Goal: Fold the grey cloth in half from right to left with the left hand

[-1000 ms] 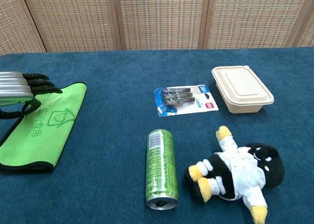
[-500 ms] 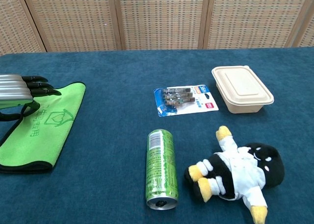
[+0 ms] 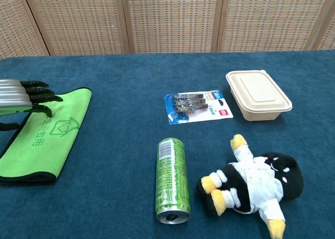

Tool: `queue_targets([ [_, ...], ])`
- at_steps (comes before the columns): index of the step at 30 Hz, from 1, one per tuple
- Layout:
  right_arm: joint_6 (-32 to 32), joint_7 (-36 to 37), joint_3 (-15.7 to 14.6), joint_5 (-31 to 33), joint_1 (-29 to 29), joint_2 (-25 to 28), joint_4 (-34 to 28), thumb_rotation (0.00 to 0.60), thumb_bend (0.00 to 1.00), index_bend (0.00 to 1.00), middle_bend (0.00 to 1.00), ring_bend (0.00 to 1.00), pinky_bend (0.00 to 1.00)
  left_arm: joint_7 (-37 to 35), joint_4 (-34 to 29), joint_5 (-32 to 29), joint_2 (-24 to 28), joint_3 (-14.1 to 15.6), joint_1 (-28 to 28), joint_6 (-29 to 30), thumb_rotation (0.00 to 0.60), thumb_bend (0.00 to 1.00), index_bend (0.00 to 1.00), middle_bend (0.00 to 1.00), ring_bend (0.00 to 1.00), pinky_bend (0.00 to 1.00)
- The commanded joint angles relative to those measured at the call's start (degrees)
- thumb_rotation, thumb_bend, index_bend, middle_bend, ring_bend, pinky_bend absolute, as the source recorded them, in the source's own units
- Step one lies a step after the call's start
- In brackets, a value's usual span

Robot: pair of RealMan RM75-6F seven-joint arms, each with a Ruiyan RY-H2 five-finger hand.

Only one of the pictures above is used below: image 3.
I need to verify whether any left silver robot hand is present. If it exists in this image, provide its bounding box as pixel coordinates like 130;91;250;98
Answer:
0;79;64;132

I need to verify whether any grey and green cloth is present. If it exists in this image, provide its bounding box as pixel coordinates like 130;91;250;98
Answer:
0;87;93;186

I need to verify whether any blue table cloth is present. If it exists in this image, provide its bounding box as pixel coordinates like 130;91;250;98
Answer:
0;50;335;239

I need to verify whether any woven folding screen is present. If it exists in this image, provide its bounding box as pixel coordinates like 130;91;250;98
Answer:
0;0;335;60

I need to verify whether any green drink can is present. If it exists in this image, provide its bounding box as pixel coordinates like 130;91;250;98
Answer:
155;137;191;225

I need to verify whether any blister pack of clips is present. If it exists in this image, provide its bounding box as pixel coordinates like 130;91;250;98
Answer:
163;89;234;126

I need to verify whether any beige lidded food container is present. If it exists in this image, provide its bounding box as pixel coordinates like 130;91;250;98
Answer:
225;70;293;122

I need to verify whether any penguin plush toy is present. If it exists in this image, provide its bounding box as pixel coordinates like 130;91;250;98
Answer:
196;133;305;239

